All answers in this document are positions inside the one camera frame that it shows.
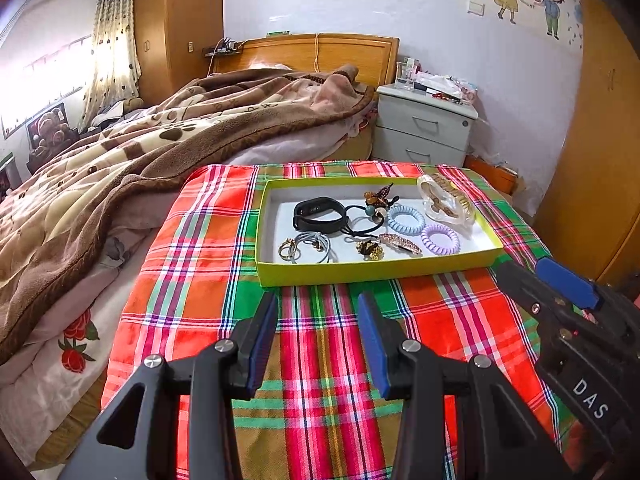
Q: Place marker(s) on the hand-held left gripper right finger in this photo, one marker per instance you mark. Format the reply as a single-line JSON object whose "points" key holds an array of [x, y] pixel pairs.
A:
{"points": [[372, 345]]}

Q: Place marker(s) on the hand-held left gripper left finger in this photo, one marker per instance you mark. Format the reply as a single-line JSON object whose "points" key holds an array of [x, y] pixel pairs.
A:
{"points": [[262, 340]]}

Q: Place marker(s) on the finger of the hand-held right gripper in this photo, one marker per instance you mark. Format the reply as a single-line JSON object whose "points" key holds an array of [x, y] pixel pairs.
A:
{"points": [[565, 280], [520, 290]]}

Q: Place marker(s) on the black and gold hair clip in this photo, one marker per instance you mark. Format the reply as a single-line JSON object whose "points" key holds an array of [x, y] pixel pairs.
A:
{"points": [[370, 250]]}

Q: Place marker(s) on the rhinestone hair clip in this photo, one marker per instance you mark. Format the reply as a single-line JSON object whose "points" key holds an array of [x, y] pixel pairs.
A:
{"points": [[400, 244]]}

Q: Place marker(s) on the green cardboard box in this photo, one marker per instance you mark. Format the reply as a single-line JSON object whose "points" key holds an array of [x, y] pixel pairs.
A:
{"points": [[280, 215]]}

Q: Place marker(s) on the plaid cloth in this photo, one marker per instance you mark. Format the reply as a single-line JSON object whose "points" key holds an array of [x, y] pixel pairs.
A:
{"points": [[320, 320]]}

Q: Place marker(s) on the clear plastic hair claw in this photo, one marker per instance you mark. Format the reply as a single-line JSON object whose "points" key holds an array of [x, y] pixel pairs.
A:
{"points": [[450, 220]]}

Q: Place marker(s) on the orange box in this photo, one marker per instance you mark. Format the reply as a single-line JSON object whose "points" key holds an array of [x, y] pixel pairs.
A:
{"points": [[492, 172]]}

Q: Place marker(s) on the black smart band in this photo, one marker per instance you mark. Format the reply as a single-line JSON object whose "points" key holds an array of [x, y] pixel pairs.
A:
{"points": [[320, 205]]}

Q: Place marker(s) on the grey nightstand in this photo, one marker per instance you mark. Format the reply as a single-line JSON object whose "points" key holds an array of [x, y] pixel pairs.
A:
{"points": [[425, 130]]}

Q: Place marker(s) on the floral bed sheet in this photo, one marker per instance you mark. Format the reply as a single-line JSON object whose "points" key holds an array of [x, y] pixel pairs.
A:
{"points": [[75, 340]]}

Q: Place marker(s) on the mauve quilt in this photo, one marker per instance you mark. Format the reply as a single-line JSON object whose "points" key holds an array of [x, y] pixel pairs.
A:
{"points": [[280, 150]]}

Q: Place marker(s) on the brown patterned blanket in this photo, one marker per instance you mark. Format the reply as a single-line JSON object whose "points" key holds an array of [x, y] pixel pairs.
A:
{"points": [[125, 185]]}

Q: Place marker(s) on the clutter of small packets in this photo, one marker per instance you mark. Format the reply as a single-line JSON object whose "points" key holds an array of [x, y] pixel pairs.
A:
{"points": [[445, 85]]}

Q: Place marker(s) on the clear glass container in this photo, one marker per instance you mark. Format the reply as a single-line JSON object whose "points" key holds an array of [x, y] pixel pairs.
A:
{"points": [[406, 75]]}

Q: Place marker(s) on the pink blanket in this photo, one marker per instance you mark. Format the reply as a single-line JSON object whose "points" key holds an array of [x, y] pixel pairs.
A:
{"points": [[330, 95]]}

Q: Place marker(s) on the wooden headboard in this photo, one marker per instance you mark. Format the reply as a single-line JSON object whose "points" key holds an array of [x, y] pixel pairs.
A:
{"points": [[365, 60]]}

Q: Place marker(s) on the power strip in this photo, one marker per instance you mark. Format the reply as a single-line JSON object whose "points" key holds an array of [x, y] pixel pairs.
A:
{"points": [[225, 49]]}

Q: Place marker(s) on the brown teddy bear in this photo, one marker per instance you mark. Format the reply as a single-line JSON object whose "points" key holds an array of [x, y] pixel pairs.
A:
{"points": [[50, 130]]}

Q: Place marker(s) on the tall wooden wardrobe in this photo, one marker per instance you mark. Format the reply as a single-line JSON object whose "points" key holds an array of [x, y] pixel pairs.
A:
{"points": [[170, 35]]}

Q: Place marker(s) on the spotted curtain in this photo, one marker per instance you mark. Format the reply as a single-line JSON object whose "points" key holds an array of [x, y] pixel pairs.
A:
{"points": [[115, 50]]}

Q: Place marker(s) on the white wall switch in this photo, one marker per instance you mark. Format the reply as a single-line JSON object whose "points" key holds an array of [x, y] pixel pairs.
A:
{"points": [[476, 7]]}

